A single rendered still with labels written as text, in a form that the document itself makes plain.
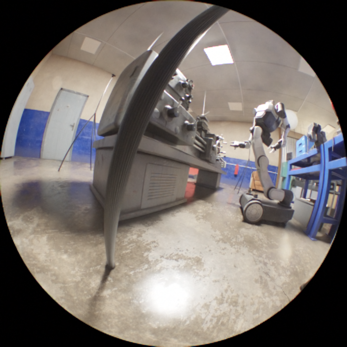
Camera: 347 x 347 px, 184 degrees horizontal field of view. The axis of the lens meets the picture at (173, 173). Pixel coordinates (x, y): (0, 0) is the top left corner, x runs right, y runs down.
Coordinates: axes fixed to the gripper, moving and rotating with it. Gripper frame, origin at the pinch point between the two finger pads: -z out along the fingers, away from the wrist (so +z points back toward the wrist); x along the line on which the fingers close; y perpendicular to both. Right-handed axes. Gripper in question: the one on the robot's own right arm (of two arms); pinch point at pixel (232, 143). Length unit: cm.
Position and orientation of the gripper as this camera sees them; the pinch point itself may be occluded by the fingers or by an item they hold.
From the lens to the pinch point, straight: 162.6
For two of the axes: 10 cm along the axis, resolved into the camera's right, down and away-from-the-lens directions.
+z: 8.0, 1.9, -5.7
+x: 4.9, -7.5, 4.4
